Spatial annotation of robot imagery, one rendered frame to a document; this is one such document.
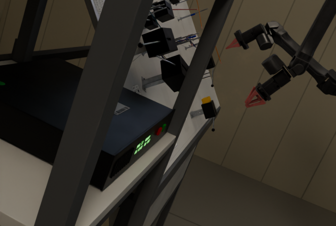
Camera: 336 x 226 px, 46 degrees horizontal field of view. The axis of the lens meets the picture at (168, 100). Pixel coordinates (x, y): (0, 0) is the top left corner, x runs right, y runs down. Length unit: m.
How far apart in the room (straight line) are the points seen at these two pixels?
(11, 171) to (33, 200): 0.07
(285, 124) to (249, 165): 0.51
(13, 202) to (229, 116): 3.22
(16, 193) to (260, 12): 3.15
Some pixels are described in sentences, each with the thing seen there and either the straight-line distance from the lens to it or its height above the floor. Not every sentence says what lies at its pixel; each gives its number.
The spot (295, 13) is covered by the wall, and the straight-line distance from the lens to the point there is 3.60.
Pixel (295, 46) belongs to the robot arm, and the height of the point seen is 1.32.
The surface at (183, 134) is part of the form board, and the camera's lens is 1.47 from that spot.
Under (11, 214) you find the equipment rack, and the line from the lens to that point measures 0.55.
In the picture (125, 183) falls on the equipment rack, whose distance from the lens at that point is 0.69.
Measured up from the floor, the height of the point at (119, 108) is 1.13.
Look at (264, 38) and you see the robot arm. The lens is 1.94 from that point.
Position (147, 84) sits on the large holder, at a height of 1.09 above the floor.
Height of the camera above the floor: 1.39
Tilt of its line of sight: 16 degrees down
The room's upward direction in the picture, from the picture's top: 21 degrees clockwise
